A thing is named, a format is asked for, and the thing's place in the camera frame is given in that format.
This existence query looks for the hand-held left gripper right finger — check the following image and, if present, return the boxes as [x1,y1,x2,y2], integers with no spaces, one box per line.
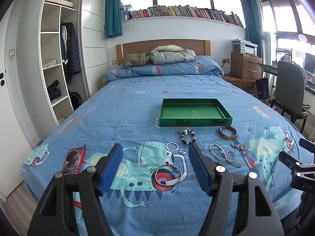
[188,143,284,236]

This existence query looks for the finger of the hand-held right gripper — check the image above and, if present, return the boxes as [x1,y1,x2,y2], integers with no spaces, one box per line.
[299,138,315,151]
[279,151,304,177]

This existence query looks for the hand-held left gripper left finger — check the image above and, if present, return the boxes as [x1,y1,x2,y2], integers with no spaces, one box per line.
[27,143,123,236]

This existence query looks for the thick silver bangle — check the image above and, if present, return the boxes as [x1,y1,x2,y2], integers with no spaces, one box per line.
[154,166,183,187]

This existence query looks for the dark brown bangle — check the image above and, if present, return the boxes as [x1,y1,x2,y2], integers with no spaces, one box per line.
[220,125,238,141]

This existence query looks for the green metal tray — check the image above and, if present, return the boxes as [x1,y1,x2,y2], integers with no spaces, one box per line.
[159,98,233,127]

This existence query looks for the red smartphone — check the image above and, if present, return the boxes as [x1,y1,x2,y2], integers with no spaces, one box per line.
[62,145,87,175]

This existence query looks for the grey chair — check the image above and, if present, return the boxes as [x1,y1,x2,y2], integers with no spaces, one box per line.
[269,60,310,131]

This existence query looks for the blue printed bedsheet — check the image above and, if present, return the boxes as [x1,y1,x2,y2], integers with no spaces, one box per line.
[22,75,311,236]

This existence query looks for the dark tote bag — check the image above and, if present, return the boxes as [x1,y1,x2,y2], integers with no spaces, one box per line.
[255,77,271,100]

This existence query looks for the black bag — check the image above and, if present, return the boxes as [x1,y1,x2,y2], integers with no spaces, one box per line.
[68,90,82,112]

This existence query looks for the computer monitor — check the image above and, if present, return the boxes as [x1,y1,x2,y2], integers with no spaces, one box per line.
[305,52,315,75]

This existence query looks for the low wooden nightstand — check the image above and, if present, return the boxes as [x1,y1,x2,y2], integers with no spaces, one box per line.
[221,76,259,97]

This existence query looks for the black cloth bundle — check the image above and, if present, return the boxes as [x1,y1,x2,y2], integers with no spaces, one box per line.
[47,80,62,102]

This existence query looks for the wooden drawer cabinet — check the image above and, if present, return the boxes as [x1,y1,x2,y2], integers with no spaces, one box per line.
[230,53,263,80]

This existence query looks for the folded blue printed duvet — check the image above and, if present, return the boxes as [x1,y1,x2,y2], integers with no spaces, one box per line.
[106,55,225,82]

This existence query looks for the olive fleece jacket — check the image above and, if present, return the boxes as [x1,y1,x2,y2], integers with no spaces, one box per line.
[123,53,152,69]

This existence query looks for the white room door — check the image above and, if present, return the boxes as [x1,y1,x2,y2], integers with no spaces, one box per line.
[0,5,33,199]

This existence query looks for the white printer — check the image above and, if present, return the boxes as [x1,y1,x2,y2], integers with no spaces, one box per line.
[232,39,258,56]

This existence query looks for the grey down jacket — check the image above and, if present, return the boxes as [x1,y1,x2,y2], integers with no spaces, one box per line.
[150,44,197,65]

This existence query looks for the folded white clothes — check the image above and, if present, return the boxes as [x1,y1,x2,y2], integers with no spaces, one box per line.
[42,59,59,68]

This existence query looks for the hanging dark clothes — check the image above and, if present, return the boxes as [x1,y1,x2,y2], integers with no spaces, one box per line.
[60,22,82,84]

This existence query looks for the wooden headboard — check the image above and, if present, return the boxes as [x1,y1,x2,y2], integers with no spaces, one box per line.
[115,40,211,67]

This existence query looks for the white wardrobe sliding door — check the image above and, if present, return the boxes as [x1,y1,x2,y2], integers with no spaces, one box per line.
[81,0,109,97]

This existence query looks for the long teal curtain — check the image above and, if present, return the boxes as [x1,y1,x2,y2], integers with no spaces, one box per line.
[240,0,266,56]

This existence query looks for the white open wardrobe shelf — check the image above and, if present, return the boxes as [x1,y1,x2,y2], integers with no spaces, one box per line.
[39,0,86,127]

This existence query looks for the short teal curtain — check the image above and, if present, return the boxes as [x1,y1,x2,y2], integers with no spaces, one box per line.
[105,0,123,39]

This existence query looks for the row of books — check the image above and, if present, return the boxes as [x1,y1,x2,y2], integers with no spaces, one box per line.
[120,4,245,28]

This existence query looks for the dark beaded bracelet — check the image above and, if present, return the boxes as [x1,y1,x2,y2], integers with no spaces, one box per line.
[176,127,198,145]

